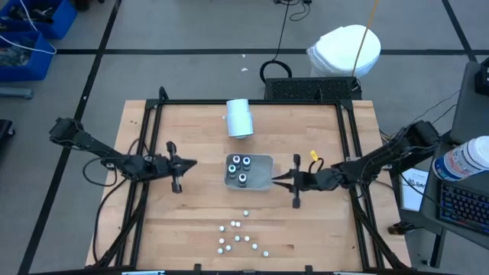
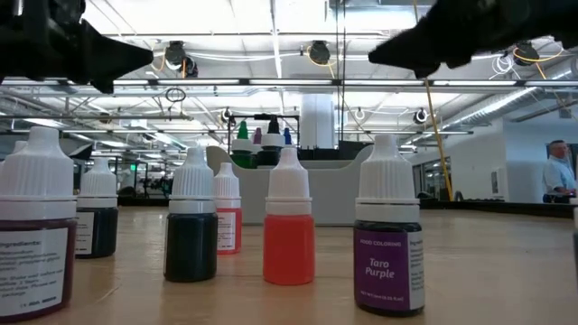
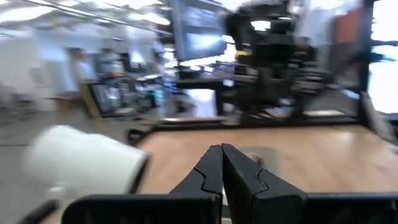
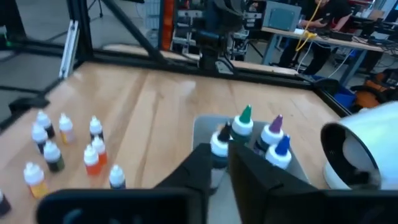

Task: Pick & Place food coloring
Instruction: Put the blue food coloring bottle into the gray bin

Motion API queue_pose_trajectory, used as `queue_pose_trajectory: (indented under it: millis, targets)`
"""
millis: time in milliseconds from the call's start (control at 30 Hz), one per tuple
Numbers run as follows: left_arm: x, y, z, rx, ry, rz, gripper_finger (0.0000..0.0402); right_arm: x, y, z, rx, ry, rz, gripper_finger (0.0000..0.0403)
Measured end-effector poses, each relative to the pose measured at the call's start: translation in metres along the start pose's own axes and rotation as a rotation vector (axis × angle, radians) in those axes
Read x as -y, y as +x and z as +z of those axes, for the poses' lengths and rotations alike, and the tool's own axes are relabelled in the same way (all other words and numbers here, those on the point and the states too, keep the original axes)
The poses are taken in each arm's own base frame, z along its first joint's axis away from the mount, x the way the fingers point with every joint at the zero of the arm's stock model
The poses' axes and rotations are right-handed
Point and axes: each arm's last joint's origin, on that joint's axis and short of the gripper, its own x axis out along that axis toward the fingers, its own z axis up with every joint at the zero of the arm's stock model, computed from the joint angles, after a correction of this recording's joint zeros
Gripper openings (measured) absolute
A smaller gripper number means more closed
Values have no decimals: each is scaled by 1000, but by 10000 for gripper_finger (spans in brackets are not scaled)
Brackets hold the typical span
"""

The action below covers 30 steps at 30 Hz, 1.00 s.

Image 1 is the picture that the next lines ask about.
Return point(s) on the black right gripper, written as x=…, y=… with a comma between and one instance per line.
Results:
x=307, y=181

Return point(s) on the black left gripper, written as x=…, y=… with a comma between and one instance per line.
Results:
x=162, y=168

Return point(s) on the large black-capped coloring bottle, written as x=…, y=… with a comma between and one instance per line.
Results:
x=242, y=177

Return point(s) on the large green-capped coloring bottle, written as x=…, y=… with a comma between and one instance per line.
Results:
x=232, y=168

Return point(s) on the large purple-capped coloring bottle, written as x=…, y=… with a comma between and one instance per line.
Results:
x=236, y=159

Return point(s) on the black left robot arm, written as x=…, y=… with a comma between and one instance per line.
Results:
x=95, y=147

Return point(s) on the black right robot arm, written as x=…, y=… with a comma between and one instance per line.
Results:
x=382, y=154

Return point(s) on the black perforated computer case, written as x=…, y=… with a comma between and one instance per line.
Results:
x=305, y=89

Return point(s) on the white label strip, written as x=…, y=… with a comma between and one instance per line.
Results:
x=349, y=273
x=143, y=273

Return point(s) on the dark desk caster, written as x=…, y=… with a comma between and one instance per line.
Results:
x=399, y=228

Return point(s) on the white printed paper sheet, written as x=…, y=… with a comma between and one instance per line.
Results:
x=414, y=191

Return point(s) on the white bagged trash bin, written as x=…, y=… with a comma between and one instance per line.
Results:
x=336, y=49

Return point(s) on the dark grey operator desk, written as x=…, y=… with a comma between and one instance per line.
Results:
x=429, y=206

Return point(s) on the white wipes canister blue label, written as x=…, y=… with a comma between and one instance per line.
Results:
x=462, y=158

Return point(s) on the blue plastic storage bin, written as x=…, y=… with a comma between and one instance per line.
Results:
x=65, y=19
x=34, y=68

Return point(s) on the black backlit keyboard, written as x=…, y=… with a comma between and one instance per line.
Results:
x=466, y=206

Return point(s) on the grey metal bar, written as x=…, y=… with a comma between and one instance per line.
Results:
x=15, y=93

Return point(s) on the grey cart top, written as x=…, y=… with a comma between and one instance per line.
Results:
x=470, y=107

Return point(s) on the black electronic device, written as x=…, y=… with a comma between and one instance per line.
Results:
x=483, y=76

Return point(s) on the black aluminium rig frame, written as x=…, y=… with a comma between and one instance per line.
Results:
x=248, y=102

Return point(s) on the black frame clamp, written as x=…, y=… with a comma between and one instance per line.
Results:
x=308, y=268
x=197, y=267

